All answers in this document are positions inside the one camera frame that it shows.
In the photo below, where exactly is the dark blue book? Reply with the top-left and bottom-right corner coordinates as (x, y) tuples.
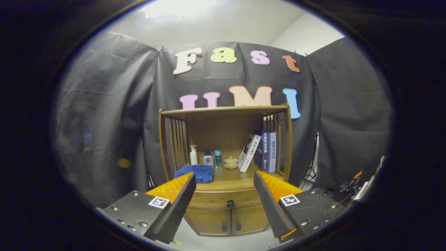
(254, 131), (264, 169)

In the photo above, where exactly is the wooden cabinet door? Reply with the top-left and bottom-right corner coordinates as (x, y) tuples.
(185, 207), (232, 236)
(231, 206), (269, 234)

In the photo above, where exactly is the wooden drawer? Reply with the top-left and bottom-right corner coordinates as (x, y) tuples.
(187, 188), (267, 210)

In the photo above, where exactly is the light purple book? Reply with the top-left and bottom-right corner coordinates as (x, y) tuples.
(269, 132), (277, 173)

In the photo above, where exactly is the blue folded towel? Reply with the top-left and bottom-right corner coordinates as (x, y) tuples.
(174, 164), (214, 183)

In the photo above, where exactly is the orange and black tool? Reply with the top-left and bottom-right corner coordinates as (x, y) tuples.
(340, 171), (363, 192)

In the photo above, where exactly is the black backdrop cloth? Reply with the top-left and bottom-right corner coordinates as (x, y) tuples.
(52, 31), (392, 210)

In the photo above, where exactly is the wooden countertop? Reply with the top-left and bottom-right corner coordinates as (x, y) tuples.
(178, 166), (284, 191)

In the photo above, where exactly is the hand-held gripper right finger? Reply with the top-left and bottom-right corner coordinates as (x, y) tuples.
(253, 170), (347, 244)

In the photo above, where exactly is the white board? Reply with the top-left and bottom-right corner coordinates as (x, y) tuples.
(354, 156), (385, 201)

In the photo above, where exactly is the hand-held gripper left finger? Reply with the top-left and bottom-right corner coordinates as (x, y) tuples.
(96, 172), (197, 244)

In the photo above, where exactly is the wooden cabinet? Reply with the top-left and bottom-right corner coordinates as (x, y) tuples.
(159, 104), (293, 236)

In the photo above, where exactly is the blue book with white print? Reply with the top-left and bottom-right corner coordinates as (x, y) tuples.
(261, 131), (271, 172)

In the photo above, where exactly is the metal tripod stand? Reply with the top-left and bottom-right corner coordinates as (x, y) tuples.
(299, 132), (319, 190)

